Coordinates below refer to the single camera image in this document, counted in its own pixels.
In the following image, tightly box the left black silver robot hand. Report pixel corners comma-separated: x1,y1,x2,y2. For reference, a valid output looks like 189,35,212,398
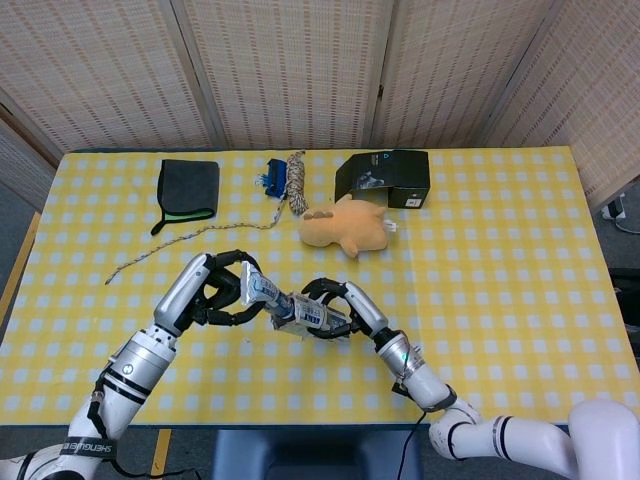
152,249,264,337

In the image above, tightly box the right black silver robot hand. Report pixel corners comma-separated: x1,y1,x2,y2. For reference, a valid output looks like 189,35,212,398
301,278,391,346

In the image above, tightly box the toothpaste carton box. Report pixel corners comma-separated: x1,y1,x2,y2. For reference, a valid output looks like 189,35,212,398
269,294,351,343

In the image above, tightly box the blue and white toothpaste tube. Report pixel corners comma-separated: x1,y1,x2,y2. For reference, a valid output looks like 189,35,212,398
239,262,297,321

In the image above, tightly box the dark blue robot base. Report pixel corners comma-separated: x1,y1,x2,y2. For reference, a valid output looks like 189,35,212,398
212,427,427,480

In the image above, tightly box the black cardboard box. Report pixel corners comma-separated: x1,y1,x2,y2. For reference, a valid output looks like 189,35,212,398
333,148,431,210

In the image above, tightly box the orange plush toy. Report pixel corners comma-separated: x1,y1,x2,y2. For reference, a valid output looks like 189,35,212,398
298,194,399,259

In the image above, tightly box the dark grey cloth green trim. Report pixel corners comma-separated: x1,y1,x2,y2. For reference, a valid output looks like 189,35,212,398
150,158,221,237

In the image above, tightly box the yellow white checked tablecloth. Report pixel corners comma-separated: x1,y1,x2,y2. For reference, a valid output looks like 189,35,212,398
0,146,640,429

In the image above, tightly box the blue clip bundle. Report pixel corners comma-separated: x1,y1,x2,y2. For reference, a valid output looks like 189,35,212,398
254,158,289,200

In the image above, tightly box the woven folding screen panel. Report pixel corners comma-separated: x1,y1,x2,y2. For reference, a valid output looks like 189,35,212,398
0,0,224,154
172,0,396,150
484,0,640,207
372,0,566,149
0,102,60,214

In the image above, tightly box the black floor object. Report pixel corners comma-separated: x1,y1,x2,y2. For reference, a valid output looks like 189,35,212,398
610,268,640,362

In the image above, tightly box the white power strip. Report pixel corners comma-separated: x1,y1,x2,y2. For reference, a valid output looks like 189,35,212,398
602,193,640,234

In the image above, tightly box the braided white speckled rope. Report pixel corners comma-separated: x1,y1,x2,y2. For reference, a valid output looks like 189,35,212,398
104,151,307,286

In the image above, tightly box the thin black cable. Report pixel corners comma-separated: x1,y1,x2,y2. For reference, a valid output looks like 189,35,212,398
399,407,437,480

